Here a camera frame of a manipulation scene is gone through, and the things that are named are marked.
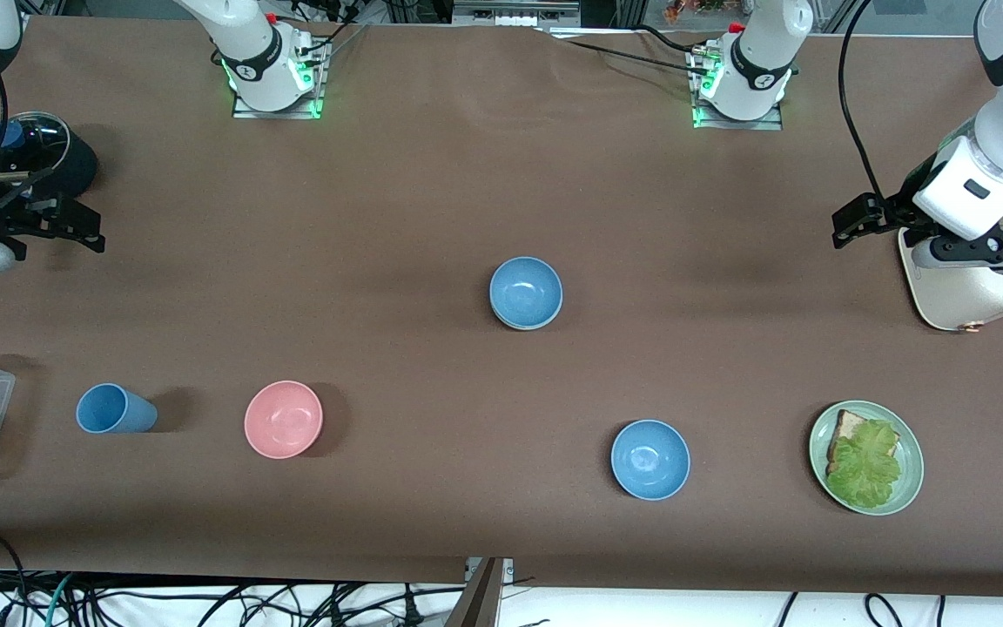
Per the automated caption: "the orange red object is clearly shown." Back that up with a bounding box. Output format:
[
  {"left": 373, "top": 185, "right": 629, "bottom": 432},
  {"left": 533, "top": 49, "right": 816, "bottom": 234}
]
[{"left": 663, "top": 0, "right": 733, "bottom": 24}]

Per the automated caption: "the small metal bracket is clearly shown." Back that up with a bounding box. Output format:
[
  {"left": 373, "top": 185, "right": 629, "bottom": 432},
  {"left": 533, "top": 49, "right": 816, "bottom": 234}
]
[{"left": 464, "top": 557, "right": 515, "bottom": 583}]

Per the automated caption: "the teal cable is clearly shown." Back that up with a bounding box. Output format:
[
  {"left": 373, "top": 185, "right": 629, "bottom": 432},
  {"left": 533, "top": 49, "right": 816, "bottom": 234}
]
[{"left": 44, "top": 572, "right": 80, "bottom": 627}]

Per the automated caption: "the bread slice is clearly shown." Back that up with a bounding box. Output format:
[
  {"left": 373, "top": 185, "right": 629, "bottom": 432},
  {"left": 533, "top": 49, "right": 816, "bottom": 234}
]
[{"left": 826, "top": 409, "right": 901, "bottom": 475}]

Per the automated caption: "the green lettuce leaf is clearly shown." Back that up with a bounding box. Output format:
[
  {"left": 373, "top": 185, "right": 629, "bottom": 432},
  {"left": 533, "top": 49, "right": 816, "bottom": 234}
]
[{"left": 825, "top": 420, "right": 903, "bottom": 510}]

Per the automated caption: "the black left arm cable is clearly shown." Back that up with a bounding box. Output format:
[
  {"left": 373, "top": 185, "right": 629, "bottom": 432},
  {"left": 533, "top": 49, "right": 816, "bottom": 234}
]
[{"left": 838, "top": 0, "right": 887, "bottom": 203}]

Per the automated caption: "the cream white toaster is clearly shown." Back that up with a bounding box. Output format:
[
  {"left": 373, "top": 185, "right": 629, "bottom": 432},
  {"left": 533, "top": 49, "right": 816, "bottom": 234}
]
[{"left": 898, "top": 199, "right": 1003, "bottom": 333}]

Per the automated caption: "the green plate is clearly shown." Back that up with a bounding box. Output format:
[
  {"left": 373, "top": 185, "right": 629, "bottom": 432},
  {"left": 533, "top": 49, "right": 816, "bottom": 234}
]
[{"left": 808, "top": 400, "right": 926, "bottom": 516}]

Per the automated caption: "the brown table cover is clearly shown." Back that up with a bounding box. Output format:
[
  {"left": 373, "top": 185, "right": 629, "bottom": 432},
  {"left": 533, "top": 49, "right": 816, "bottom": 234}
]
[{"left": 0, "top": 16, "right": 1003, "bottom": 600}]

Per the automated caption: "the blue cup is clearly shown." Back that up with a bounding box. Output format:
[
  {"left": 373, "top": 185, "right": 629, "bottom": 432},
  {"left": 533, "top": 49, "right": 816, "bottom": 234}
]
[{"left": 75, "top": 383, "right": 158, "bottom": 435}]

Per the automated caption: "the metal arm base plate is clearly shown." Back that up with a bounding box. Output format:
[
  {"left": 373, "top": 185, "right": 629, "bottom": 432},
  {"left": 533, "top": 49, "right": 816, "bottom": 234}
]
[
  {"left": 232, "top": 39, "right": 330, "bottom": 120},
  {"left": 691, "top": 48, "right": 785, "bottom": 131}
]

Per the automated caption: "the blue bowl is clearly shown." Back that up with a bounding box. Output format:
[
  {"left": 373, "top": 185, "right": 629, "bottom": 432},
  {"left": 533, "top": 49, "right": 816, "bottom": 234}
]
[
  {"left": 489, "top": 256, "right": 564, "bottom": 329},
  {"left": 610, "top": 419, "right": 692, "bottom": 502}
]

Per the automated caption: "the black round jar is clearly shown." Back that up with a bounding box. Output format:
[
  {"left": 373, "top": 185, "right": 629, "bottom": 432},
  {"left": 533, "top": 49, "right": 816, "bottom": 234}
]
[{"left": 0, "top": 111, "right": 99, "bottom": 199}]

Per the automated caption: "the pink bowl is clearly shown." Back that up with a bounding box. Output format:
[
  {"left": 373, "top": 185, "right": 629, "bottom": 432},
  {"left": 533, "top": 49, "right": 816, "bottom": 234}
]
[{"left": 244, "top": 381, "right": 325, "bottom": 460}]

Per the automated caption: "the dark metal pole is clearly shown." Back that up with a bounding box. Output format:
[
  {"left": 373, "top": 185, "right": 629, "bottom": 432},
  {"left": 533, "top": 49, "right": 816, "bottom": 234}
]
[{"left": 445, "top": 557, "right": 504, "bottom": 627}]

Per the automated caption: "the grey power strip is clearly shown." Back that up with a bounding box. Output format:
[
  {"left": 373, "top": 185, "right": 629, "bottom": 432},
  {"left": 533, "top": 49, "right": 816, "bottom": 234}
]
[{"left": 452, "top": 0, "right": 582, "bottom": 27}]

